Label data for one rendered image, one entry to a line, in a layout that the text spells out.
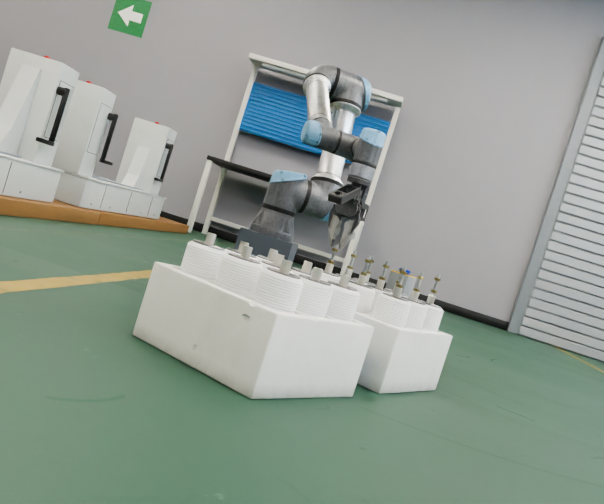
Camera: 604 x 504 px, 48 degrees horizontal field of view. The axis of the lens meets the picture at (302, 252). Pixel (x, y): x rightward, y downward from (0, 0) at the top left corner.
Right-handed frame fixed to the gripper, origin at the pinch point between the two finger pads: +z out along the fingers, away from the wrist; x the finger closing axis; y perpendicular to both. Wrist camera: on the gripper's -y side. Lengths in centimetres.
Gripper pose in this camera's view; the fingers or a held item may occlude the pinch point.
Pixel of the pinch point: (336, 242)
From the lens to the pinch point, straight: 202.7
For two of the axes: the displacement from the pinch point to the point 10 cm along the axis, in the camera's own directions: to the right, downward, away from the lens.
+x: -8.4, -2.8, 4.6
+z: -3.0, 9.5, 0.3
